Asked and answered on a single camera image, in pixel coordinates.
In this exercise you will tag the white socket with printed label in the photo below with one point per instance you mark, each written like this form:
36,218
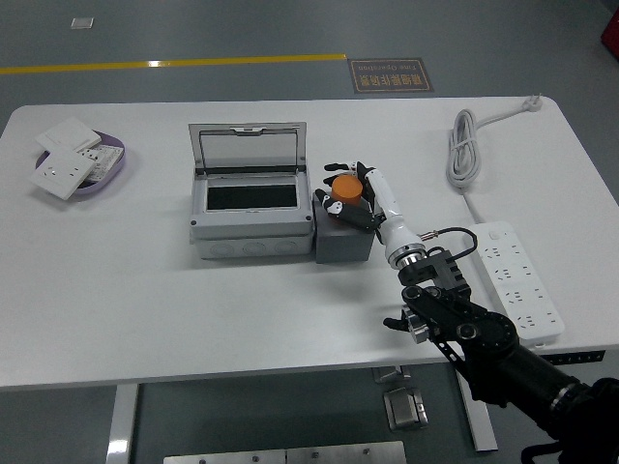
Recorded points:
104,157

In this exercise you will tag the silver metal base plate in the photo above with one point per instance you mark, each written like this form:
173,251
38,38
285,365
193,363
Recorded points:
290,455

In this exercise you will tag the small grey floor plate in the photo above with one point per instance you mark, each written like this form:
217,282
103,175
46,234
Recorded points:
81,22

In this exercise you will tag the white wall socket plate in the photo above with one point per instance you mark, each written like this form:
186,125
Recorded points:
60,171

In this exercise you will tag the orange cylinder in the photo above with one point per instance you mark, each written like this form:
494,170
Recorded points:
345,189

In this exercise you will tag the black table control panel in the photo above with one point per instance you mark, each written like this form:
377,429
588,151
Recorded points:
575,358

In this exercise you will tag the purple tray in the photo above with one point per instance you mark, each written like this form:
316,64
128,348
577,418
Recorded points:
116,145

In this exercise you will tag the brown floor sign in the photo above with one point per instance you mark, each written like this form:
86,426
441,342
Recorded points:
391,75

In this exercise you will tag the small metal floor bracket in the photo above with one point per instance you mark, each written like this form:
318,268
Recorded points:
387,374

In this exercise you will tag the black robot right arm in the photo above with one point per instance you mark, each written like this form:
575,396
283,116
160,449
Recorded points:
483,333

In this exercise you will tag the grey cube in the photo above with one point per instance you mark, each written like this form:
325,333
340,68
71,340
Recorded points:
343,246

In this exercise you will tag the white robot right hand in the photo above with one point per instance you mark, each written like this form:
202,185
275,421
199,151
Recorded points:
389,208

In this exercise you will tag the grey electrical box with lid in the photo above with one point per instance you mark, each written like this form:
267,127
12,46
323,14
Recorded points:
251,227

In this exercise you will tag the white switch plate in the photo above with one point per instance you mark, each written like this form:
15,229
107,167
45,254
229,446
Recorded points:
67,133

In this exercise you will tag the red object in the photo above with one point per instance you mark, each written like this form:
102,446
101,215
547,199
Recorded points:
611,31

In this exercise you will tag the white table leg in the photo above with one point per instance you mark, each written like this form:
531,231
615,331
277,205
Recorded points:
483,427
121,425

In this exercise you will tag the silver metal floor box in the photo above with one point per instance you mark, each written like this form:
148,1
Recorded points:
405,411

